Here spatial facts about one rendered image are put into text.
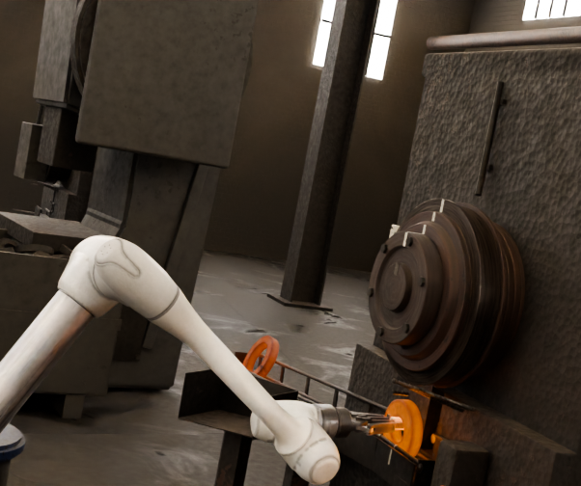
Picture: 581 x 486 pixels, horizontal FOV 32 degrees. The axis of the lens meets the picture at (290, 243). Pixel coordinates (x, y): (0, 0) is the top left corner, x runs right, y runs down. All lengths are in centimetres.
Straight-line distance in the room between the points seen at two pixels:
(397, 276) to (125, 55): 264
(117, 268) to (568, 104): 110
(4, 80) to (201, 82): 738
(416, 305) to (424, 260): 11
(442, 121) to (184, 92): 228
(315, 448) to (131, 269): 57
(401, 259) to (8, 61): 1000
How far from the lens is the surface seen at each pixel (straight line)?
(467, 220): 242
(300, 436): 229
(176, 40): 493
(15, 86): 1224
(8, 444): 303
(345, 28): 958
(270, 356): 351
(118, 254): 215
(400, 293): 245
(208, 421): 293
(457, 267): 239
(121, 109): 483
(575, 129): 241
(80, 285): 229
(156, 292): 218
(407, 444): 258
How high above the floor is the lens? 139
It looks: 5 degrees down
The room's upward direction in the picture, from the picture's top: 11 degrees clockwise
